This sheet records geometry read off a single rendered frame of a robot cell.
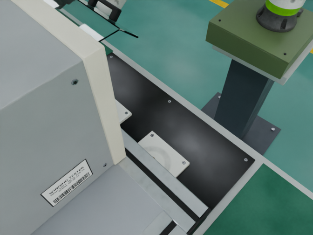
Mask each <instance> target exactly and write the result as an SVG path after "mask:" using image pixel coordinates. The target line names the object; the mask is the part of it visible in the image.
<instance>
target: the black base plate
mask: <svg viewBox="0 0 313 235"><path fill-rule="evenodd" d="M106 57H107V61H108V66H109V72H110V77H111V82H112V87H113V92H114V97H115V99H116V100H117V101H118V102H119V103H120V104H121V105H123V106H124V107H125V108H126V109H127V110H129V111H130V112H131V113H132V115H131V116H130V117H129V118H128V119H126V120H125V121H124V122H122V123H121V124H120V127H121V128H122V129H123V130H124V131H125V132H126V133H127V134H128V135H130V136H131V137H132V138H133V139H134V140H135V141H136V142H137V143H138V142H139V141H141V140H142V139H143V138H144V137H145V136H147V135H148V134H149V133H150V132H151V131H153V132H154V133H155V134H156V135H158V136H159V137H160V138H161V139H162V140H164V141H165V142H166V143H167V144H168V145H169V146H171V147H172V148H173V149H174V150H175V151H176V152H178V153H179V154H180V155H181V156H182V157H184V158H185V159H186V160H187V161H188V162H189V163H190V164H189V165H188V166H187V167H186V168H185V169H184V170H183V171H182V172H181V173H180V174H179V175H178V176H177V177H176V178H177V179H178V180H179V181H180V182H181V183H182V184H183V185H184V186H185V187H187V188H188V189H189V190H190V191H191V192H192V193H193V194H194V195H195V196H196V197H198V198H199V199H200V200H201V201H202V202H203V203H204V204H205V205H206V206H207V207H208V208H210V209H211V210H210V212H209V214H210V213H211V212H212V210H213V209H214V208H215V207H216V206H217V205H218V203H219V202H220V201H221V200H222V199H223V198H224V197H225V196H226V195H227V193H228V192H229V191H230V190H231V189H232V188H233V186H234V185H235V184H236V183H237V182H238V181H239V179H240V178H241V177H242V176H243V175H244V174H245V172H246V171H247V170H248V169H249V168H250V167H251V166H252V164H253V163H254V162H255V159H254V158H252V157H251V156H250V155H248V154H247V153H246V152H244V151H243V150H242V149H240V148H239V147H238V146H236V145H235V144H234V143H232V142H231V141H230V140H228V139H227V138H226V137H224V136H223V135H222V134H220V133H219V132H218V131H216V130H215V129H214V128H212V127H211V126H210V125H208V124H207V123H206V122H205V121H203V120H202V119H201V118H199V117H198V116H197V115H195V114H194V113H193V112H191V111H190V110H189V109H187V108H186V107H184V106H183V105H182V104H180V103H179V102H178V101H177V100H175V99H174V98H173V97H171V96H170V95H169V94H167V93H166V92H165V91H163V90H162V89H161V88H159V87H158V86H156V85H155V84H154V83H153V82H151V81H150V80H149V79H147V78H146V77H145V76H143V75H142V74H141V73H139V72H138V71H137V70H135V69H134V68H133V67H131V66H130V65H128V64H127V63H126V62H125V61H123V60H122V59H121V58H119V57H118V56H117V55H115V54H114V53H113V52H111V53H110V54H108V55H107V56H106Z"/></svg>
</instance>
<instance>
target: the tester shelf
mask: <svg viewBox="0 0 313 235"><path fill-rule="evenodd" d="M121 132H122V138H123V143H124V148H125V152H126V157H125V158H123V159H122V160H121V161H120V162H119V163H117V164H116V165H113V166H111V167H110V168H109V169H108V170H106V171H105V172H104V173H103V174H102V175H101V176H99V177H98V178H97V179H96V180H95V181H93V182H92V183H91V184H90V185H89V186H87V187H86V188H85V189H84V190H83V191H81V192H80V193H79V194H78V195H77V196H75V197H74V198H73V199H72V200H71V201H70V202H69V203H67V204H66V205H65V206H64V207H63V208H61V209H60V210H59V211H58V212H57V213H55V214H54V215H53V216H52V217H51V218H49V219H48V220H47V221H46V222H45V223H43V224H42V225H41V226H40V227H39V228H37V229H36V230H35V231H34V232H33V233H32V234H31V235H193V233H194V232H195V231H196V230H197V229H198V228H199V226H200V225H201V224H202V223H203V222H204V221H205V219H206V218H207V216H208V214H209V212H210V210H211V209H210V208H208V207H207V206H206V205H205V204H204V203H203V202H202V201H201V200H200V199H199V198H198V197H196V196H195V195H194V194H193V193H192V192H191V191H190V190H189V189H188V188H187V187H185V186H184V185H183V184H182V183H181V182H180V181H179V180H178V179H177V178H175V177H174V176H173V175H172V174H171V173H170V172H169V171H168V170H167V169H166V168H164V167H163V166H162V165H161V164H160V163H159V162H158V161H157V160H156V159H155V158H153V157H152V156H151V155H150V154H149V153H148V152H147V151H146V150H145V149H143V148H142V147H141V146H140V145H139V144H138V143H137V142H136V141H135V140H134V139H133V138H132V137H131V136H130V135H128V134H127V133H126V132H125V131H124V130H123V129H122V128H121Z"/></svg>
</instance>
